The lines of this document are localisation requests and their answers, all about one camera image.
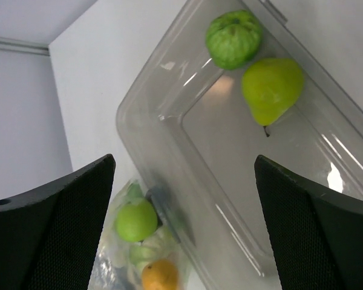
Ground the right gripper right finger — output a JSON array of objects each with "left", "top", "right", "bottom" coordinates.
[{"left": 254, "top": 155, "right": 363, "bottom": 289}]

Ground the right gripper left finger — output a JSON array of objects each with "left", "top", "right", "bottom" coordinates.
[{"left": 0, "top": 154, "right": 115, "bottom": 289}]

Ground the clear dotted zip top bag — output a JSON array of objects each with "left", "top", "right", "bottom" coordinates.
[{"left": 88, "top": 179, "right": 190, "bottom": 289}]

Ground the green toy apple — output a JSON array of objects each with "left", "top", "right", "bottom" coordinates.
[{"left": 114, "top": 199, "right": 158, "bottom": 243}]

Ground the orange toy fruit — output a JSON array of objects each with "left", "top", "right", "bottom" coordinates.
[{"left": 141, "top": 259, "right": 179, "bottom": 290}]

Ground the green bumpy toy guava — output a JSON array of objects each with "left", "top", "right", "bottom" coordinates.
[{"left": 205, "top": 10, "right": 263, "bottom": 70}]

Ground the clear grey plastic bin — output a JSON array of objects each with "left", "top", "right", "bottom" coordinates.
[{"left": 116, "top": 1, "right": 363, "bottom": 289}]

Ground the left aluminium frame post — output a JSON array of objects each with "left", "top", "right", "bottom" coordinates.
[{"left": 0, "top": 37, "right": 50, "bottom": 56}]

